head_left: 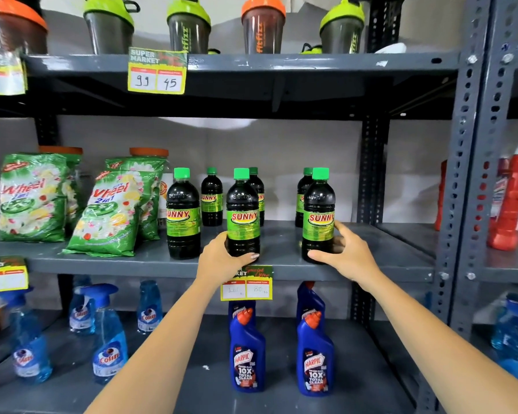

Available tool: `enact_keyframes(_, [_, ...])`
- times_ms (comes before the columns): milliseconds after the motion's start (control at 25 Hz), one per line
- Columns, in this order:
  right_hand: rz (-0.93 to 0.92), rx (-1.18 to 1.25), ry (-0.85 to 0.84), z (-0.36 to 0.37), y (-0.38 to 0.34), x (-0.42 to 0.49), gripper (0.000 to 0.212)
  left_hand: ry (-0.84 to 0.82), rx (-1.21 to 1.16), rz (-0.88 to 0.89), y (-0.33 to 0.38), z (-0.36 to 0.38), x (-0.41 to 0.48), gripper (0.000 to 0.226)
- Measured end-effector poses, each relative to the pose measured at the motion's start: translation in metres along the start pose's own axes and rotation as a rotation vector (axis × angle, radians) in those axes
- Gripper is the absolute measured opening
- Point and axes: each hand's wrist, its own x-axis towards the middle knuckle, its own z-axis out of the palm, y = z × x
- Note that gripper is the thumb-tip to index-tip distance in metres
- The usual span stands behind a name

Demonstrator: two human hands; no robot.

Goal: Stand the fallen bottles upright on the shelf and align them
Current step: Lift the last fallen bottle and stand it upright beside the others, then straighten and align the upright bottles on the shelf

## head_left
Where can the person's left hand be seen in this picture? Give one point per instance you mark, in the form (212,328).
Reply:
(218,265)

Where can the dark green-label liquid bottle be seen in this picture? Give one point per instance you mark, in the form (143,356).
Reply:
(318,215)
(243,211)

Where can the red white-cap cleaner bottle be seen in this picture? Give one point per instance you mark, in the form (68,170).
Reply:
(513,198)

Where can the person's left forearm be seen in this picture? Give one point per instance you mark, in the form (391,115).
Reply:
(164,353)

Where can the blue glass cleaner spray bottle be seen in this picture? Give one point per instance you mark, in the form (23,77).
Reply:
(108,344)
(82,312)
(149,310)
(515,340)
(28,344)

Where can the grey metal side rack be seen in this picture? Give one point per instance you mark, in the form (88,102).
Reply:
(494,124)

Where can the green-lid grey shaker bottle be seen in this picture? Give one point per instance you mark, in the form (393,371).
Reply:
(108,34)
(341,34)
(189,34)

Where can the orange-lid clear jar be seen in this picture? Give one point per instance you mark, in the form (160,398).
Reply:
(60,150)
(149,152)

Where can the grey metal shelving rack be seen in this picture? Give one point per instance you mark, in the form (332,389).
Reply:
(284,64)

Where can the white plastic piece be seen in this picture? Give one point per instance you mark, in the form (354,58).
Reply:
(391,48)

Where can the orange-lid dark shaker bottle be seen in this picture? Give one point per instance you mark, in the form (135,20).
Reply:
(15,32)
(263,32)

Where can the person's right forearm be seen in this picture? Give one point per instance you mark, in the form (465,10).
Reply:
(435,344)

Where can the person's right thumb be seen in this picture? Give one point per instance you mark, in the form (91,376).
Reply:
(323,256)

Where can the blue toilet cleaner bottle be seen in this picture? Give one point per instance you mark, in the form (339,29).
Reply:
(246,357)
(240,312)
(307,299)
(315,362)

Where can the yellow price tag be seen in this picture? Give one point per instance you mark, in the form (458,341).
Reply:
(2,75)
(246,284)
(4,275)
(157,71)

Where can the row of dark bottles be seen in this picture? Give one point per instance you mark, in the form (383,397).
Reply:
(183,219)

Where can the green detergent powder packet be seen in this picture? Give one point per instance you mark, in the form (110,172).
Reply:
(32,198)
(149,202)
(108,215)
(72,198)

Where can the person's right hand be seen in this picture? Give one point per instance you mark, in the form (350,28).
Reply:
(353,258)

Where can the person's left thumb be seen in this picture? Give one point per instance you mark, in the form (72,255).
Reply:
(245,258)

